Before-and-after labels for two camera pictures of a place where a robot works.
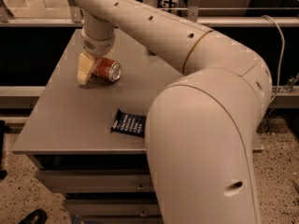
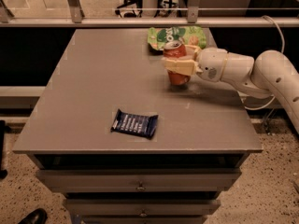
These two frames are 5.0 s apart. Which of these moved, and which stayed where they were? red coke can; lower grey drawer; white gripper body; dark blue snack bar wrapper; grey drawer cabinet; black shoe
Moved: red coke can; white gripper body
Stayed: lower grey drawer; dark blue snack bar wrapper; black shoe; grey drawer cabinet
